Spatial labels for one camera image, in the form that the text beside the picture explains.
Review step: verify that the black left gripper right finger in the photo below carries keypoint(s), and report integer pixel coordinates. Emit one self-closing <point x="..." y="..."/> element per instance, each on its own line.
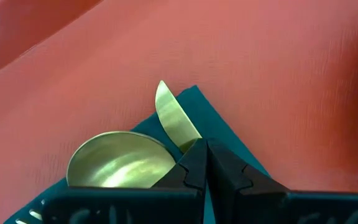
<point x="259" y="205"/>

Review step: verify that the dark green cloth napkin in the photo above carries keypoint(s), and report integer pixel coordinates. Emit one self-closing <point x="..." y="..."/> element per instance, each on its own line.
<point x="210" y="115"/>

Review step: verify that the gold spoon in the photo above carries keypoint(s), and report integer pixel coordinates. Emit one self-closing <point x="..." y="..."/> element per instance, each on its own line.
<point x="120" y="158"/>

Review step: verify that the red plastic tray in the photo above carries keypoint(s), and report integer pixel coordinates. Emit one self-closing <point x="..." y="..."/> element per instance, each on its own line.
<point x="259" y="62"/>

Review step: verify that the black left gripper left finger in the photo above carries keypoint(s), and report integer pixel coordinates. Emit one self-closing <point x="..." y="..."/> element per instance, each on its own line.
<point x="166" y="205"/>

